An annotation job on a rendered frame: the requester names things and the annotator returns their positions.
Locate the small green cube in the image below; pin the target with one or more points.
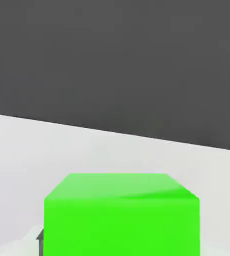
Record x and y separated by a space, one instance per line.
121 224

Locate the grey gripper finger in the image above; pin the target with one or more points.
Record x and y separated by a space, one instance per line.
39 243

